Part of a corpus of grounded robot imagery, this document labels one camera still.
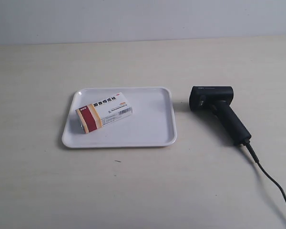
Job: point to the black barcode scanner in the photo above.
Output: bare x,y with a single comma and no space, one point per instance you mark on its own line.
217,99

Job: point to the medicine box white red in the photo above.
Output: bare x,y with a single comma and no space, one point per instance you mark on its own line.
103,112

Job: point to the white plastic tray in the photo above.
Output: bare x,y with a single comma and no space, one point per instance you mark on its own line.
152,123

